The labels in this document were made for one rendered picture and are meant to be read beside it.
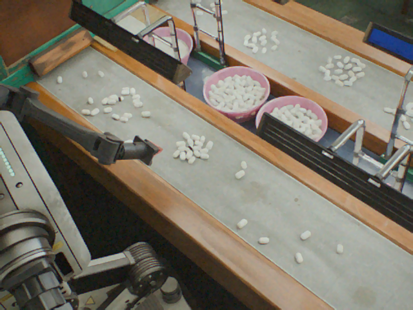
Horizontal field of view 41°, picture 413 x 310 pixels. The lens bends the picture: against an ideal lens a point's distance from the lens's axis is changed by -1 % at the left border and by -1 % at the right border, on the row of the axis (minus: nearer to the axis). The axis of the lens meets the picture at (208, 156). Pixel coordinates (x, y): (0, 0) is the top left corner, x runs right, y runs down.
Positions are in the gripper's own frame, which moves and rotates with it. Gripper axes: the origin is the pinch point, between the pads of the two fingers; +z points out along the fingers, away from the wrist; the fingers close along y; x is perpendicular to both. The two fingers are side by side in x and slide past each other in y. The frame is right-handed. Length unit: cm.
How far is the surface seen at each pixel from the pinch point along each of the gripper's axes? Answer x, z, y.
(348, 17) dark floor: -62, 209, 58
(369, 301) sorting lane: 5, 14, -82
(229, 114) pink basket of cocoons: -13.6, 35.0, 2.2
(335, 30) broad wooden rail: -57, 84, 0
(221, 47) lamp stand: -33, 47, 27
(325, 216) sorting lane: -5, 26, -54
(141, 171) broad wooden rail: 12.0, 1.0, 5.3
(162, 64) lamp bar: -26.8, -2.0, 11.2
